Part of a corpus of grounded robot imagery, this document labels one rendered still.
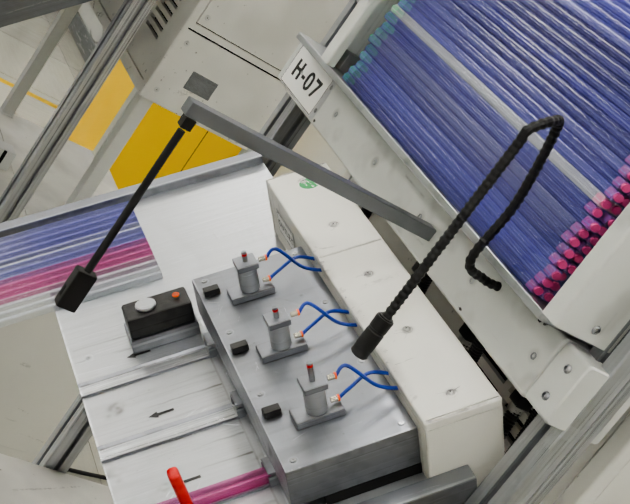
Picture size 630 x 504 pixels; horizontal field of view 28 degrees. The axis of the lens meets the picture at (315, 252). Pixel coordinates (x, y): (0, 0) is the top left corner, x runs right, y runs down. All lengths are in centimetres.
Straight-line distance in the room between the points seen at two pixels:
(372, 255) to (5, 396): 157
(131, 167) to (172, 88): 203
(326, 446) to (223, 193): 58
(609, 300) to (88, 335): 64
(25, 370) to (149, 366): 140
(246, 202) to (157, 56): 90
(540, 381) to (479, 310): 12
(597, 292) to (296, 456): 32
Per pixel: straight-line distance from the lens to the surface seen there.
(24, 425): 290
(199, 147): 458
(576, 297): 112
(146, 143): 452
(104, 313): 152
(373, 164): 148
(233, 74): 255
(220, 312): 138
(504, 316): 123
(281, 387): 127
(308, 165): 124
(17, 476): 192
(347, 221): 145
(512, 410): 139
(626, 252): 112
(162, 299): 144
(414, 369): 124
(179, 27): 250
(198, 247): 160
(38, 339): 276
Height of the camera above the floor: 161
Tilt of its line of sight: 15 degrees down
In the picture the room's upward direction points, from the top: 36 degrees clockwise
